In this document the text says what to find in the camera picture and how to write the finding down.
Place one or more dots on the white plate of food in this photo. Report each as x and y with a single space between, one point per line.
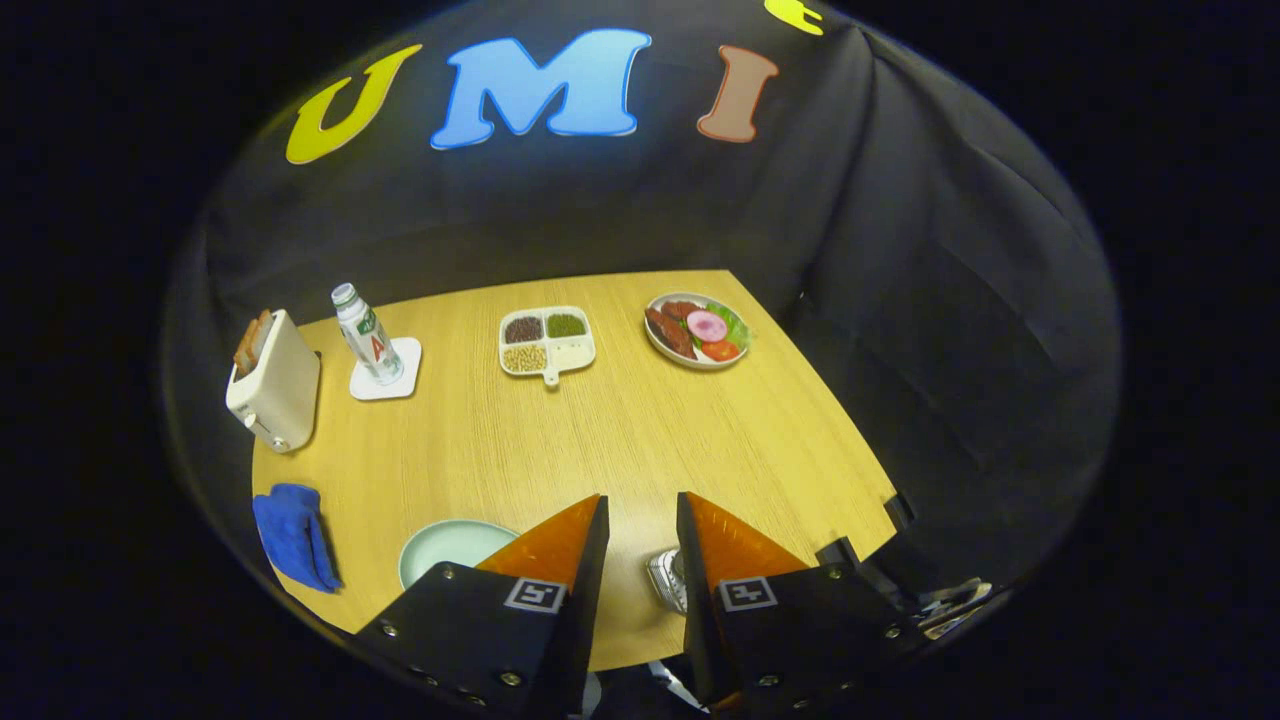
690 330

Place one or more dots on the white divided bean tray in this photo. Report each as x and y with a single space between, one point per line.
570 355

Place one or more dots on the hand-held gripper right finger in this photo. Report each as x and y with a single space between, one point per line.
695 620

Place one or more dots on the blue folded cloth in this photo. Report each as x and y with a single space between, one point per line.
290 535

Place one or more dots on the white toaster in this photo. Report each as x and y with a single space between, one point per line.
285 390

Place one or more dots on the brown toast slice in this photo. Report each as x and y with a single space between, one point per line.
245 350
263 330

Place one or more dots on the black table clamp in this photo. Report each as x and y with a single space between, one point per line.
838 553
900 512

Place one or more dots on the clear plastic water bottle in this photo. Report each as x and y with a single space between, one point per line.
365 335

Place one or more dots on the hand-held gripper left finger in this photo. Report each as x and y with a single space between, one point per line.
585 620

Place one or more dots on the pale green round plate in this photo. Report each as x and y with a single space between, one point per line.
445 545

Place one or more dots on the white square coaster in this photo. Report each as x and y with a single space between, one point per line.
410 360

